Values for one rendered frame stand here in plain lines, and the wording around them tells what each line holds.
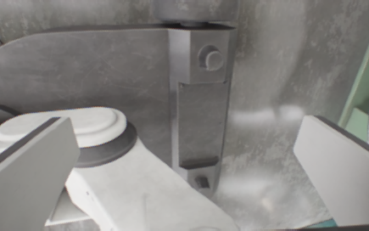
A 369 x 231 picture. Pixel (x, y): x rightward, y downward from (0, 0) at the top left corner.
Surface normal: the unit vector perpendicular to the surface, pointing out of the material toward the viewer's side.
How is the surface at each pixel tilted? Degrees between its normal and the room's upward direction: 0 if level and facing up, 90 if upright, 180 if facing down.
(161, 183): 90
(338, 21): 0
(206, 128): 0
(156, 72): 0
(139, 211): 90
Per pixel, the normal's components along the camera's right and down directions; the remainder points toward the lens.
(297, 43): 0.22, 0.47
